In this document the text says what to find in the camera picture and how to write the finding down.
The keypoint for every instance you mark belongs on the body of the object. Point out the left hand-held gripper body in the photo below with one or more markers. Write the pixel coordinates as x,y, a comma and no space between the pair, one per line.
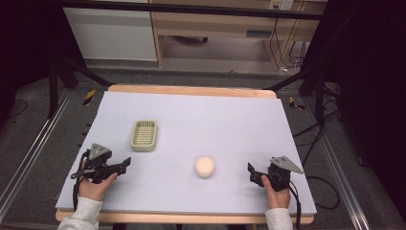
97,167

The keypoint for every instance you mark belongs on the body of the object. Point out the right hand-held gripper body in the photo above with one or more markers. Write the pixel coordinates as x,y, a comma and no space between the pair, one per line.
281,174

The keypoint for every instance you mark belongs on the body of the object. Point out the person's left hand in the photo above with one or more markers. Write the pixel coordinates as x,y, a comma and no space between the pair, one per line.
94,190

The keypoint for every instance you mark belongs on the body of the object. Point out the person's right hand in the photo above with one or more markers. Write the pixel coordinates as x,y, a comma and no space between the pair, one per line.
277,198

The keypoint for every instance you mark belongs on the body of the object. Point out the green slotted soap dish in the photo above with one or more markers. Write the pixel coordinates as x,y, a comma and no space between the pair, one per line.
144,135

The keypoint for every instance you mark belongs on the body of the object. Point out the round cream soap bar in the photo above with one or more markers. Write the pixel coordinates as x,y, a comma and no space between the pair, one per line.
205,166

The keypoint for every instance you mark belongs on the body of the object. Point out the pale lavender table mat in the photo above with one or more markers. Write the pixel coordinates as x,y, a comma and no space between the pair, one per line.
204,127

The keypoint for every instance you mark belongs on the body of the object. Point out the yellow black striped tape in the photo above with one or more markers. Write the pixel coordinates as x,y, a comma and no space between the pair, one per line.
295,104
89,97

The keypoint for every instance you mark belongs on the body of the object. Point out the black metal stand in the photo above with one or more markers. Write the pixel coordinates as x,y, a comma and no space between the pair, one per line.
319,92
52,89

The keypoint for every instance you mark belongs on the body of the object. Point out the wooden table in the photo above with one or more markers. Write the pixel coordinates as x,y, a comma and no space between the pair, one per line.
191,90

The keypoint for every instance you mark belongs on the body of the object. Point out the white cabinet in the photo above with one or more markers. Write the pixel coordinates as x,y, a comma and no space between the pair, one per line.
111,35

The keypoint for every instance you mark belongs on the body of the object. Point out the black curtain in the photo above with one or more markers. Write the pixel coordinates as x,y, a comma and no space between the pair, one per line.
25,41
370,80

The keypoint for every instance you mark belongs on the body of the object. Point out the light wooden desk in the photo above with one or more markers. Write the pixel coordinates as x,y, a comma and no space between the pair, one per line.
217,25

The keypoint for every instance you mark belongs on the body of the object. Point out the white power strip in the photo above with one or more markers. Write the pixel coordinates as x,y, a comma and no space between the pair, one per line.
281,4

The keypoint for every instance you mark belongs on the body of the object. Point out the metal floor rail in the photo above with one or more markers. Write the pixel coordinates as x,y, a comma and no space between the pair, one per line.
35,150
341,179

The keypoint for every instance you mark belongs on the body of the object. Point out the black metal frame bar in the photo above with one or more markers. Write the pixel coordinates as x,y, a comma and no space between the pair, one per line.
191,9

